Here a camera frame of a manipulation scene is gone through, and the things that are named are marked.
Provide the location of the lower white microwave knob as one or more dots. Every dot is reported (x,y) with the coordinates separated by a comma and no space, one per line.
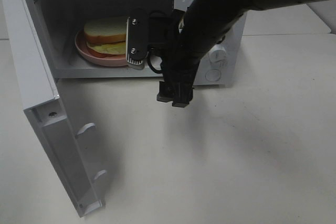
(217,54)

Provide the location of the white microwave oven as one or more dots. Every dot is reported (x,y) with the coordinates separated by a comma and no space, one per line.
(46,29)

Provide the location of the white microwave door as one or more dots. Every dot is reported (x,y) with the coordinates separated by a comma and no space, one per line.
(44,108)

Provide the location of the round microwave door button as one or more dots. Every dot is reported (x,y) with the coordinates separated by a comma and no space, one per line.
(213,75)

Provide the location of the white bread sandwich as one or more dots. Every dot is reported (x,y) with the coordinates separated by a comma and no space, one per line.
(106,37)

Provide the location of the pink round plate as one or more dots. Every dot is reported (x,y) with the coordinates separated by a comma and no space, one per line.
(109,61)

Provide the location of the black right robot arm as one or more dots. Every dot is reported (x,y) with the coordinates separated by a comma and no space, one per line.
(184,38)

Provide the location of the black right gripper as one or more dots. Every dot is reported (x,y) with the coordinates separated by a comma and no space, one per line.
(164,42)

